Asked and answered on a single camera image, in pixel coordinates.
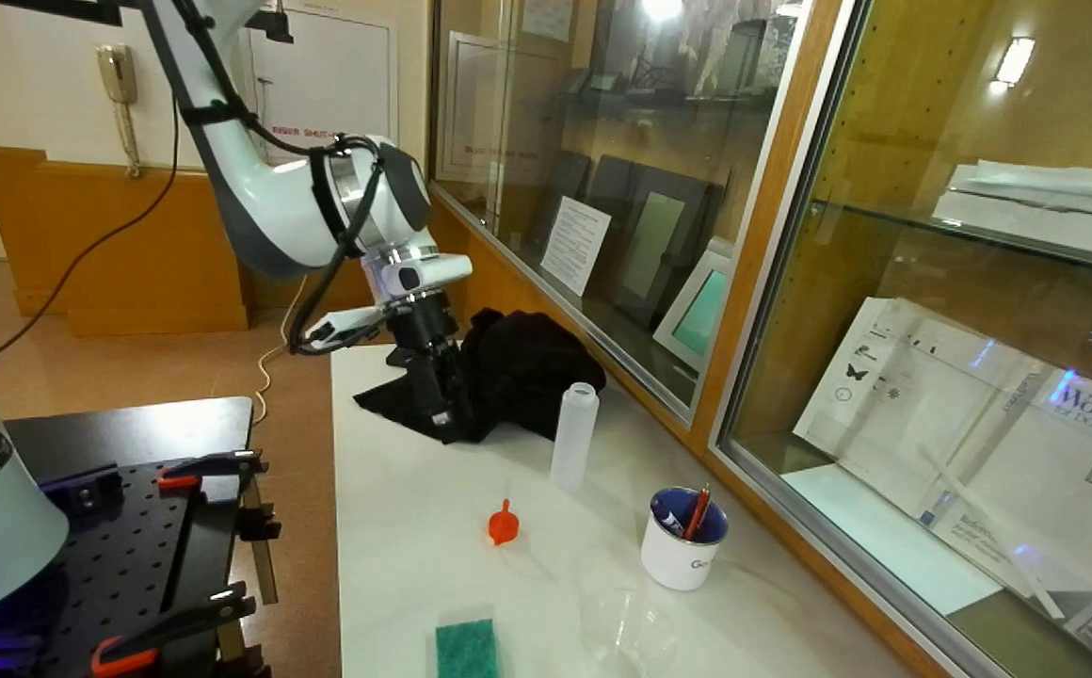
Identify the green sponge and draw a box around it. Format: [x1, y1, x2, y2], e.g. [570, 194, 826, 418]
[433, 616, 501, 678]

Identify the wall telephone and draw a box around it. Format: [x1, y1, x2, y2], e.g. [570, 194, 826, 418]
[96, 46, 142, 177]

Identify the black cloth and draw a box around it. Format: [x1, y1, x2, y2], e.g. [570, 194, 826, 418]
[355, 310, 605, 445]

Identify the red pen in cup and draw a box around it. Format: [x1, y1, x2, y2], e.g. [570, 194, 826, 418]
[680, 489, 713, 543]

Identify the white cup blue interior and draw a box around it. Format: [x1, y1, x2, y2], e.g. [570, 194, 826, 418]
[641, 486, 726, 590]

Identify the white power cord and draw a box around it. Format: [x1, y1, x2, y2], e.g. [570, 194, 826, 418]
[248, 273, 316, 430]

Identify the white placard in showcase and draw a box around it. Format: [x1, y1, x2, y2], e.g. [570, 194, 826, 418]
[541, 194, 608, 292]

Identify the white booklet in showcase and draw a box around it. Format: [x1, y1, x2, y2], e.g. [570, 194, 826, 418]
[795, 298, 1092, 600]

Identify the orange-handled clamp rear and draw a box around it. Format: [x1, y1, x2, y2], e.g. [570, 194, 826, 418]
[154, 448, 263, 496]

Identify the orange bottle cap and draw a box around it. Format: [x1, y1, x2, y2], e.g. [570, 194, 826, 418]
[484, 499, 521, 546]

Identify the orange-handled clamp front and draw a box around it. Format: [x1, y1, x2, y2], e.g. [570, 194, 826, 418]
[88, 583, 256, 678]

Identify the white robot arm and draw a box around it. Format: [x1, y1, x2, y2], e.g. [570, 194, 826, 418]
[138, 0, 474, 430]

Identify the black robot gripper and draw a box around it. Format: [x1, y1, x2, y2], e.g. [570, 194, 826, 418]
[365, 243, 474, 424]

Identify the orange-handled clamp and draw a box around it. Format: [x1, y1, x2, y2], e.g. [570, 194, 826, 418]
[154, 448, 263, 496]
[88, 583, 256, 678]

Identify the black perforated mounting board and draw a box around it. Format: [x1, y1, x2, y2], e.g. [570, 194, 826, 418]
[0, 395, 271, 678]

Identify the teal framed picture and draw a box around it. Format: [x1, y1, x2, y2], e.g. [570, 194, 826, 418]
[651, 238, 731, 368]

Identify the translucent white squeeze bottle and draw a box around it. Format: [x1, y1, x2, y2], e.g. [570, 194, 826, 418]
[548, 381, 597, 489]

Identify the black hanging cable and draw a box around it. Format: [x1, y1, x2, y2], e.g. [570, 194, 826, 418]
[0, 108, 185, 368]

